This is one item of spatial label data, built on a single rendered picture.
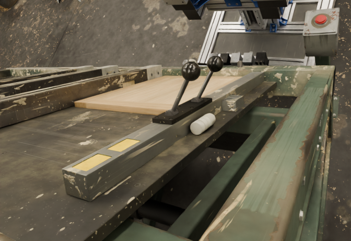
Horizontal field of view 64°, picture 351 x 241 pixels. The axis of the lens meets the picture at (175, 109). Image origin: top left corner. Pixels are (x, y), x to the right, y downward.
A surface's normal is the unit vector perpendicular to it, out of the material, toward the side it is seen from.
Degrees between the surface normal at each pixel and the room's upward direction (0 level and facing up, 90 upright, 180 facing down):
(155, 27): 0
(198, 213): 55
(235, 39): 0
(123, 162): 90
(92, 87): 90
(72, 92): 90
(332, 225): 0
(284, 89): 35
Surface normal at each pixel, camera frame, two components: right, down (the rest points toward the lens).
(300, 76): -0.51, 0.26
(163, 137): 0.86, 0.07
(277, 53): -0.46, -0.35
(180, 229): -0.07, -0.96
